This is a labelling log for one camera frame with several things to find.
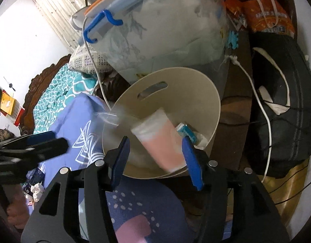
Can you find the beige round trash bin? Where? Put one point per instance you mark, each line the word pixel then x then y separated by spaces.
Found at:
pixel 186 95

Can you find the clear plastic storage bin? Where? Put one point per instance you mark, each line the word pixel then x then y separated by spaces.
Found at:
pixel 139 37

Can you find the orange shopping bag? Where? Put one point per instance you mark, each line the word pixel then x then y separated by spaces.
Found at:
pixel 260 16

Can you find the beige floral curtain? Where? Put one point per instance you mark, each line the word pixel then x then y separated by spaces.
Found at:
pixel 58 14

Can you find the dark wooden headboard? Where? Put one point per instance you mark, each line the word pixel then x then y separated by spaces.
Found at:
pixel 37 87

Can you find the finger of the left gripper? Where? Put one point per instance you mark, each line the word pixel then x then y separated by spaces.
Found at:
pixel 28 140
pixel 18 156

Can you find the teal patterned quilt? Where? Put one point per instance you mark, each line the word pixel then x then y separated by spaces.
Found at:
pixel 62 90

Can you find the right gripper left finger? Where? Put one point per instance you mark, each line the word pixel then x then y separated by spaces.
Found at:
pixel 56 217

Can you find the black fabric bag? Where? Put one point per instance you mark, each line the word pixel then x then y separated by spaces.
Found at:
pixel 279 134

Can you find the yellow wall calendar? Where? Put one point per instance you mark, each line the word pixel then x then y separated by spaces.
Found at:
pixel 11 108

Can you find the blue patterned bed sheet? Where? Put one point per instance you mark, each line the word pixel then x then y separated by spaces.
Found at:
pixel 140 210

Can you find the grey checked pillow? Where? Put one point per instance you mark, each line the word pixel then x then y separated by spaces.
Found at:
pixel 80 61

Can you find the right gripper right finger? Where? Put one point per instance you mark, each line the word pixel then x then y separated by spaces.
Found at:
pixel 255 216

